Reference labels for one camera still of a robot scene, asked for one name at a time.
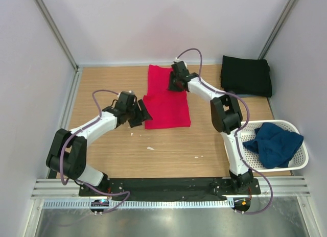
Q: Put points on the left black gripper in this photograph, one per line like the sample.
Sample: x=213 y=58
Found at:
x=145 y=115

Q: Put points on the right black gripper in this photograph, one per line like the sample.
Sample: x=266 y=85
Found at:
x=171 y=87

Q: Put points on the red t shirt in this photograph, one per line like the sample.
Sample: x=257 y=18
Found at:
x=168 y=109

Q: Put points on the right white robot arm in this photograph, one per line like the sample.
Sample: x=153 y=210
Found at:
x=226 y=118

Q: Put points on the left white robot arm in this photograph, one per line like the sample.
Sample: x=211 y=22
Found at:
x=68 y=151

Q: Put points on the folded grey t shirt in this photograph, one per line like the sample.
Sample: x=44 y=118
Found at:
x=245 y=95

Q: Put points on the folded black t shirt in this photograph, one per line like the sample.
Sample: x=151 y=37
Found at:
x=246 y=76

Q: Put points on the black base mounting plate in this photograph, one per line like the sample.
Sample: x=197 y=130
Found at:
x=152 y=187

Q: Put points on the blue t shirt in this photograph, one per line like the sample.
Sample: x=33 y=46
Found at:
x=274 y=145

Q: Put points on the white plastic laundry basket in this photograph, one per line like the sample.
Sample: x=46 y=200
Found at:
x=299 y=161

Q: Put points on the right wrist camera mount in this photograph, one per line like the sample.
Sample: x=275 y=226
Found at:
x=176 y=60

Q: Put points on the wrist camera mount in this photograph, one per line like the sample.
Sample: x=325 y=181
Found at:
x=176 y=60
x=126 y=92

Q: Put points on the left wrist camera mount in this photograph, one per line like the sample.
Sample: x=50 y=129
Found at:
x=126 y=92

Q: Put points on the aluminium front rail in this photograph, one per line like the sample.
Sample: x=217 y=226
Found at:
x=282 y=186

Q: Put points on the white slotted cable duct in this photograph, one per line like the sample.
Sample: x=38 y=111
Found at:
x=105 y=204

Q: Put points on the right aluminium corner post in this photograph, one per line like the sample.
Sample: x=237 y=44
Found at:
x=282 y=19

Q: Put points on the aluminium corner post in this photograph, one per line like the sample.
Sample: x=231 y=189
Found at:
x=54 y=29
x=282 y=19

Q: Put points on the left aluminium corner post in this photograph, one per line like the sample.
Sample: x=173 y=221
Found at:
x=54 y=29

